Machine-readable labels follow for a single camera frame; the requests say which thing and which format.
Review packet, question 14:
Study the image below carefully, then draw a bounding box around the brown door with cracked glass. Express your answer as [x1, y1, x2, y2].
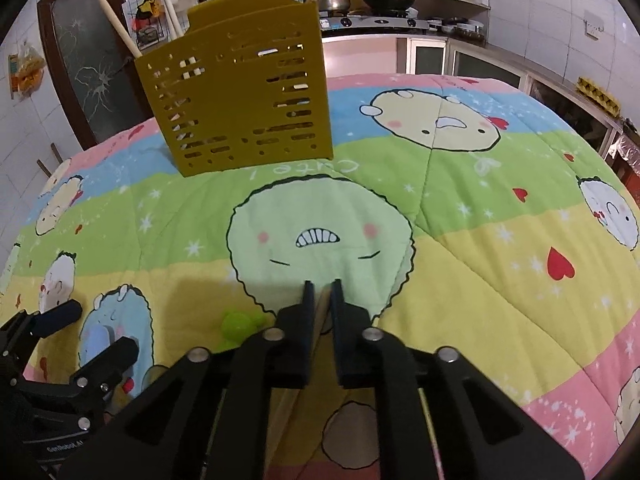
[37, 0, 151, 151]

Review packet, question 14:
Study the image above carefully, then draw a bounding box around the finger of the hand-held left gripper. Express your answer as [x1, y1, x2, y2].
[70, 336, 140, 403]
[17, 299, 84, 343]

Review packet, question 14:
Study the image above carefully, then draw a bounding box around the bright green spoon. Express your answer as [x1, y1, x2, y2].
[221, 310, 268, 348]

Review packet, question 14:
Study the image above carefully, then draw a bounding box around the yellow perforated utensil holder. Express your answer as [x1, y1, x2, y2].
[134, 0, 335, 178]

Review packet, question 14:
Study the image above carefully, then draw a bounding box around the yellow and red toy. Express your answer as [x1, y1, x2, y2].
[131, 0, 164, 24]

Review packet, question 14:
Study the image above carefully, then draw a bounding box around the plastic bag of oranges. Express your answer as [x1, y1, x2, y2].
[9, 44, 47, 95]

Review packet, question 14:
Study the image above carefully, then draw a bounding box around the white wall socket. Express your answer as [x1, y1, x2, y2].
[585, 10, 607, 41]

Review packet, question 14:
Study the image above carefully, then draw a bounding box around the gas stove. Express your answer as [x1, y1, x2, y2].
[320, 11, 432, 34]

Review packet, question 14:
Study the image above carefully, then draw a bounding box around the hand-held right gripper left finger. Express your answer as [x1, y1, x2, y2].
[60, 280, 317, 480]

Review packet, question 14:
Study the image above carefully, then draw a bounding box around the yellow egg carton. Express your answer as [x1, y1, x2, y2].
[575, 76, 624, 114]

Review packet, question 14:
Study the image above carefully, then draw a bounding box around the colourful cartoon printed blanket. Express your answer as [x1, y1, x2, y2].
[0, 74, 640, 480]

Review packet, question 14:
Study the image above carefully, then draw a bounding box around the olive brown spoon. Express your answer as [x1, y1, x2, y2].
[142, 365, 171, 391]

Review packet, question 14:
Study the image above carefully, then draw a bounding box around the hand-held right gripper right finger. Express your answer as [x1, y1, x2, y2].
[331, 279, 585, 480]

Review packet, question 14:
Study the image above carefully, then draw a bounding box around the pink plastic cloth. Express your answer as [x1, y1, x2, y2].
[606, 130, 640, 183]

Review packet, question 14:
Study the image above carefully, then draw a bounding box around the black wok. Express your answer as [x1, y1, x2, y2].
[361, 0, 417, 14]

